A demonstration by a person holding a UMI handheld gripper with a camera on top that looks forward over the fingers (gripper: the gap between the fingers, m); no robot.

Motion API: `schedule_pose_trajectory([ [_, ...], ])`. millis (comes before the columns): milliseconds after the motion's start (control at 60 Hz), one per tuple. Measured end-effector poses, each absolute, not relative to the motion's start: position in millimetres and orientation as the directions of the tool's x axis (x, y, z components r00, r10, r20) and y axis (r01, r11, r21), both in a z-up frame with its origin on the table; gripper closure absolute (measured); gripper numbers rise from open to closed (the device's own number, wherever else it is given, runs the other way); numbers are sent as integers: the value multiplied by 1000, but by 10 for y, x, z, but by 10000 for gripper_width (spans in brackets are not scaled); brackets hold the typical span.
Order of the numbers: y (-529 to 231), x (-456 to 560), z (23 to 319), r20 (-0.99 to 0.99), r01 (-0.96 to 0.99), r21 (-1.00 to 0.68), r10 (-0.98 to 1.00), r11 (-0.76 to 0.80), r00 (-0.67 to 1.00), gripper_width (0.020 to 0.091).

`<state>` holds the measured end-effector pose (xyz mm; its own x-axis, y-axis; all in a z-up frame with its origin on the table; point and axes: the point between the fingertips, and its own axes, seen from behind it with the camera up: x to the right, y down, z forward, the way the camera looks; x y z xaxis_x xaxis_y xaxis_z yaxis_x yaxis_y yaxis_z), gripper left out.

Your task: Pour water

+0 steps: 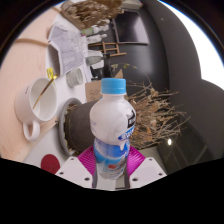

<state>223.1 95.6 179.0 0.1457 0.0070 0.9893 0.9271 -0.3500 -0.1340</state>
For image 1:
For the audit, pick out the white chair behind table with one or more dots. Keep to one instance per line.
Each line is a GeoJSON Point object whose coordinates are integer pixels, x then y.
{"type": "Point", "coordinates": [95, 53]}

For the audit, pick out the flat round red coaster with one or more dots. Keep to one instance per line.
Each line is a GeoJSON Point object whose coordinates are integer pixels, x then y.
{"type": "Point", "coordinates": [50, 164]}

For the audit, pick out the round ceiling spot light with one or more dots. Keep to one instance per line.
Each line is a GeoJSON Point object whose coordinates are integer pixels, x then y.
{"type": "Point", "coordinates": [170, 142]}

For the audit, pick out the grey plant saucer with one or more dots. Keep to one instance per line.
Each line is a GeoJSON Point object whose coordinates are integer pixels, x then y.
{"type": "Point", "coordinates": [62, 116]}

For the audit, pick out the white ceramic mug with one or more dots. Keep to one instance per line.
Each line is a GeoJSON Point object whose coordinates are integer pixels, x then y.
{"type": "Point", "coordinates": [23, 106]}

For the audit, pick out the small white round container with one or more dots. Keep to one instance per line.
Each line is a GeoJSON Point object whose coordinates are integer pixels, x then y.
{"type": "Point", "coordinates": [74, 78]}

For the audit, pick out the white blue-capped drink bottle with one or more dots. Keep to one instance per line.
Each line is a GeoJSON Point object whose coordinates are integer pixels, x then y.
{"type": "Point", "coordinates": [111, 123]}

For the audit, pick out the black wall screen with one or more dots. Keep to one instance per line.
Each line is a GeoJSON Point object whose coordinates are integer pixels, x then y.
{"type": "Point", "coordinates": [130, 28]}

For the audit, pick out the brown cardboard box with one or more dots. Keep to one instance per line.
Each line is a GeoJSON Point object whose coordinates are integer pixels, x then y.
{"type": "Point", "coordinates": [93, 91]}

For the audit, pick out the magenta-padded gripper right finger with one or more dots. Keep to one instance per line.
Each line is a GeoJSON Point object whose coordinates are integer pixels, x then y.
{"type": "Point", "coordinates": [136, 160]}

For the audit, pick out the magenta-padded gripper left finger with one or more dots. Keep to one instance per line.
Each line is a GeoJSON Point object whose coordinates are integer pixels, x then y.
{"type": "Point", "coordinates": [86, 159]}

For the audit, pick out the green and white bottle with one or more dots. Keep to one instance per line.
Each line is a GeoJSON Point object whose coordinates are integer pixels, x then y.
{"type": "Point", "coordinates": [95, 30]}

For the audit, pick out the dried plant in grey pot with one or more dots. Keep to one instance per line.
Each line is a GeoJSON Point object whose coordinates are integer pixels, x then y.
{"type": "Point", "coordinates": [78, 126]}

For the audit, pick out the gold spoon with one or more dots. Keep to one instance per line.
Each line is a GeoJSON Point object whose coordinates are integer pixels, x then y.
{"type": "Point", "coordinates": [43, 93]}

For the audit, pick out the printed newspaper sheet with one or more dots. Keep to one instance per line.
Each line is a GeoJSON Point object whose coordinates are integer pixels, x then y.
{"type": "Point", "coordinates": [68, 50]}

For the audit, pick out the yellow paper scrap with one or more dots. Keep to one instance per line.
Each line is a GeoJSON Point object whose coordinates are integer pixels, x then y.
{"type": "Point", "coordinates": [50, 72]}

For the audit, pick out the small white plaster figure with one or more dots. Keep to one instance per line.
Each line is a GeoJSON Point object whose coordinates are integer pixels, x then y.
{"type": "Point", "coordinates": [96, 38]}

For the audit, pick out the wooden easel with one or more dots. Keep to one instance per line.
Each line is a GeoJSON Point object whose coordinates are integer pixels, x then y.
{"type": "Point", "coordinates": [111, 49]}

